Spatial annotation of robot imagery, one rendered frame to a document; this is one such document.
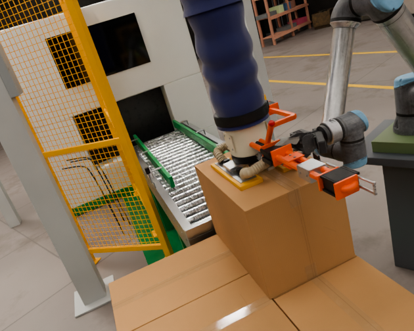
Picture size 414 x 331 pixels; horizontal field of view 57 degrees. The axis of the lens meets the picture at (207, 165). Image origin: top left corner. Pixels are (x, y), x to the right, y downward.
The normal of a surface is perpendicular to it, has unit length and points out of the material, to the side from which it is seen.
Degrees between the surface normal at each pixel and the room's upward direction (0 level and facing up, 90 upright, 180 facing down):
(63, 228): 90
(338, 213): 90
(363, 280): 0
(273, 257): 90
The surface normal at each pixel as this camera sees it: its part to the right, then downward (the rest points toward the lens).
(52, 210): 0.33, 0.26
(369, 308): -0.28, -0.89
